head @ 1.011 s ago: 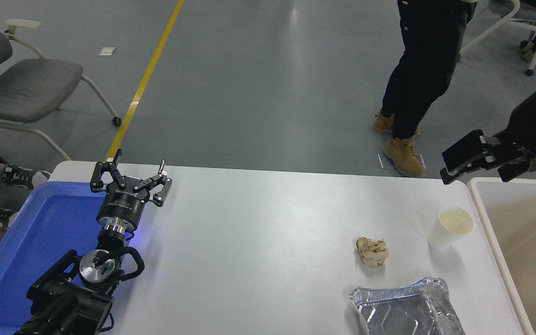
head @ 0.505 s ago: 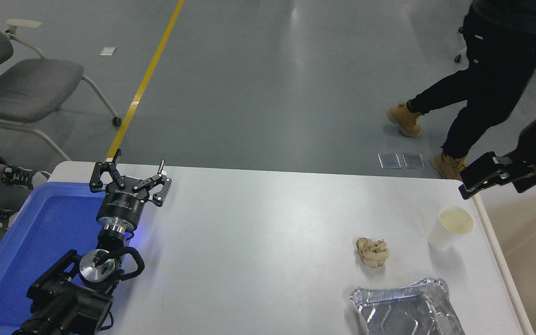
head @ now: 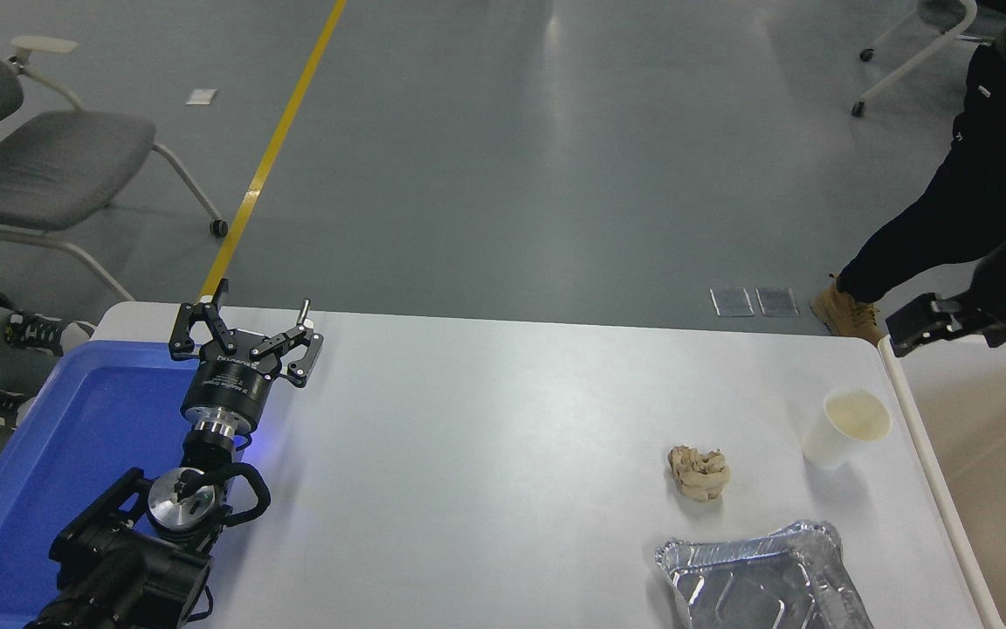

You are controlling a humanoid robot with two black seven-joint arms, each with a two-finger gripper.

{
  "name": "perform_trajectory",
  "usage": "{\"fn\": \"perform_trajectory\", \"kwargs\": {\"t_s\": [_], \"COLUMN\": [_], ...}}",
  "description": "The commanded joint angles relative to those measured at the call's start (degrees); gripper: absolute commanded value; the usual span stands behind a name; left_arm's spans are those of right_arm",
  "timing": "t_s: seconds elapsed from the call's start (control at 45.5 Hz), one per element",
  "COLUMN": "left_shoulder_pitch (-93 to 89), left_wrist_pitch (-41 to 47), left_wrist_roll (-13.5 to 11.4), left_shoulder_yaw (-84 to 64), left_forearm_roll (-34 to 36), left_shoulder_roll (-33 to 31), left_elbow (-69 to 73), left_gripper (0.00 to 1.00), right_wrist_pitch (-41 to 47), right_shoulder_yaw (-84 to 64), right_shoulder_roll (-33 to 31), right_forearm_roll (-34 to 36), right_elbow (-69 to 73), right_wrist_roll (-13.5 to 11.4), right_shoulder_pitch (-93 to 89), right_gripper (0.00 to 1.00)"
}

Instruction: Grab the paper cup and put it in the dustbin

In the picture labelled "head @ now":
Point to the large pale bin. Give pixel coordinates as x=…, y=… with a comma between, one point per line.
x=1001, y=454

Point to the crumpled tan paper ball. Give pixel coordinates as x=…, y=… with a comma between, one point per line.
x=699, y=473

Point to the standing person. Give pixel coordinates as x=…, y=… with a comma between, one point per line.
x=957, y=201

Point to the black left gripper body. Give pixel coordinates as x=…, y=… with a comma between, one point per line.
x=228, y=389

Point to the silver foil tray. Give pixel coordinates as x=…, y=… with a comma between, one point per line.
x=756, y=581

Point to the white-framed wheeled chair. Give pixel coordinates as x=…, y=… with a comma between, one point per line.
x=948, y=13

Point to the clear floor plate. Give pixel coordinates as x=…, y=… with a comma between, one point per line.
x=733, y=301
x=778, y=301

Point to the seated person with black sneakers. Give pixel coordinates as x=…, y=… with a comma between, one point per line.
x=36, y=330

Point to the blue plastic tray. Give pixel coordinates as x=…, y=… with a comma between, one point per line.
x=75, y=437

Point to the grey padded chair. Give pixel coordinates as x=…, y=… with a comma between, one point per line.
x=49, y=166

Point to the white paper cup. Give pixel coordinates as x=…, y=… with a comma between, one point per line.
x=844, y=432

